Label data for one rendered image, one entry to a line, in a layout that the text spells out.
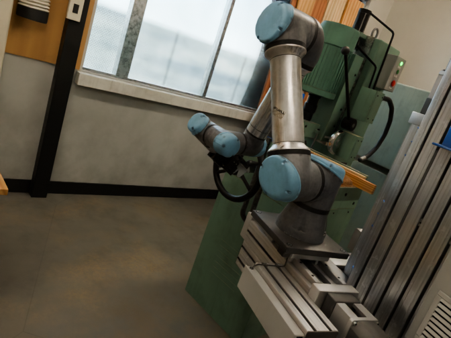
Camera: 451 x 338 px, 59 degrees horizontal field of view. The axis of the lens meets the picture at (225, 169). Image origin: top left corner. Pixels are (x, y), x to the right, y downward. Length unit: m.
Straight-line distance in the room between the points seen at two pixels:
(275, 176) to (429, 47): 3.44
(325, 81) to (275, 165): 0.87
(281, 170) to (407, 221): 0.35
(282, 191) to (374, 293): 0.38
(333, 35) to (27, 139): 1.91
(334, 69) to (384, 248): 0.92
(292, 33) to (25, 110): 1.95
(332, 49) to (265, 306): 1.17
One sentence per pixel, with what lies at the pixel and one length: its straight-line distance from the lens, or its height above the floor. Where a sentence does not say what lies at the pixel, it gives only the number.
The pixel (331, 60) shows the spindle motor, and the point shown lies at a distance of 1.83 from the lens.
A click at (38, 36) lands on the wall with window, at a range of 2.64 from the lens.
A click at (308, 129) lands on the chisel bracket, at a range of 1.90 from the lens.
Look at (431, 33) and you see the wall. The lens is 4.37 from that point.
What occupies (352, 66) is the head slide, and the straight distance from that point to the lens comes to 1.96.
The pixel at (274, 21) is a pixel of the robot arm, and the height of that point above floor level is 1.35.
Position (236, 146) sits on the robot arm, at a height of 0.98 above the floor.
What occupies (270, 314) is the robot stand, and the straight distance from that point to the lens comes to 1.01.
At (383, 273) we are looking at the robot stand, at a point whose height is 0.83.
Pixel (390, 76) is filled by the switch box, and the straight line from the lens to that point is 2.07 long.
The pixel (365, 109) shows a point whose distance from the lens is 1.97.
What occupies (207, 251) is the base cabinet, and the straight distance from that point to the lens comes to 2.10.
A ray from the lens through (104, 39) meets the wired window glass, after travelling 2.84.
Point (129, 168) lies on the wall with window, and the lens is 3.10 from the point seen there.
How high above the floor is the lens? 1.23
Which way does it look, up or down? 15 degrees down
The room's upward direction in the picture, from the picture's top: 19 degrees clockwise
